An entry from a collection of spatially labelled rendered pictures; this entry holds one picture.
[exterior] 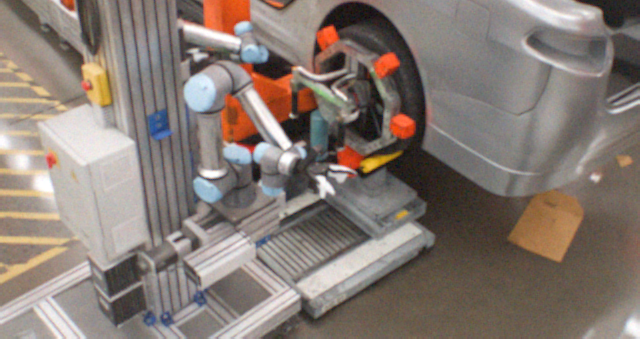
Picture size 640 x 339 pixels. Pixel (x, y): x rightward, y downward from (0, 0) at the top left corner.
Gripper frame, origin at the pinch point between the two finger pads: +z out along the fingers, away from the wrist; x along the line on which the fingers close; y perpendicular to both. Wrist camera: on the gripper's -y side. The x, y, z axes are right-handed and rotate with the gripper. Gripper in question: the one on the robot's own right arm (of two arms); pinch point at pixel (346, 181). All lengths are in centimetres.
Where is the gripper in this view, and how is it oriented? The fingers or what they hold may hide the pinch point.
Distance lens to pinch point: 241.4
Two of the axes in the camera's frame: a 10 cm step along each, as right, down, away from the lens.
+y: -1.0, 8.6, 5.0
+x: -5.2, 3.8, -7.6
